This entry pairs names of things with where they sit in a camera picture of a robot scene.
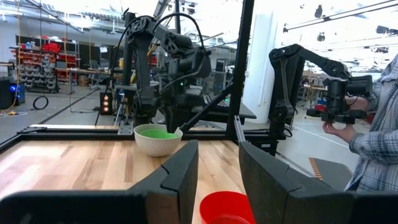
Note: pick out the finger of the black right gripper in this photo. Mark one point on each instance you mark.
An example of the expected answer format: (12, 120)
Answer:
(174, 126)

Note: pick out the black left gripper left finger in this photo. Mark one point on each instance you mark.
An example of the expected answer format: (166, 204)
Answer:
(177, 186)

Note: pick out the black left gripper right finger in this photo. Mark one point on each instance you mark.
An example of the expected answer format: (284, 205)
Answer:
(280, 196)

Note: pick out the green plastic bowl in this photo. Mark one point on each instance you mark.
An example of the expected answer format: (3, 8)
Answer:
(157, 134)

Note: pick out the white ribbed bowl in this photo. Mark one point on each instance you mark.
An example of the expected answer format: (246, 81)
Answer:
(155, 147)

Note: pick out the red plastic bowl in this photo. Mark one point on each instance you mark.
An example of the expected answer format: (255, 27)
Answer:
(224, 205)

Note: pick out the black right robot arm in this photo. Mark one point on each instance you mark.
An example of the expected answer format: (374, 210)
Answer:
(141, 62)

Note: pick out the red parts bin shelf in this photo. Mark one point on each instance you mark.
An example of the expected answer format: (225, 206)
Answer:
(46, 62)

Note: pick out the dark mat orange stripes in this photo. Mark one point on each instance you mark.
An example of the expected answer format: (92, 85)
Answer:
(335, 174)

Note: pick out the black box orange lights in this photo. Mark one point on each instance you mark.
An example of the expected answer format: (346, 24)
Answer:
(106, 102)

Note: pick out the white column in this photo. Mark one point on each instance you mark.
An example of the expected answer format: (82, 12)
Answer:
(261, 77)

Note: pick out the person's hand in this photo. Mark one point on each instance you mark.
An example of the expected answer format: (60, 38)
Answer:
(340, 132)
(357, 102)

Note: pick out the person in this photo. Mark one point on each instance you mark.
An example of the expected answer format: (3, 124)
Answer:
(379, 149)

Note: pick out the black computer tower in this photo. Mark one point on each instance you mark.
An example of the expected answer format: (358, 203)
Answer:
(9, 93)

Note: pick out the black diagonal frame brace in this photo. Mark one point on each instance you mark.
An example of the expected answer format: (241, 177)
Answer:
(208, 107)

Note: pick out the grey mounting bracket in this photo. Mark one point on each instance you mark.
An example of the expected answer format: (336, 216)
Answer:
(126, 128)

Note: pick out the black vertical frame post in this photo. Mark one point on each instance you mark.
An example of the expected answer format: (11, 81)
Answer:
(241, 62)

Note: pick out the black table edge rail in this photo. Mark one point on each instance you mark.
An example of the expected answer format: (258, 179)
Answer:
(77, 136)

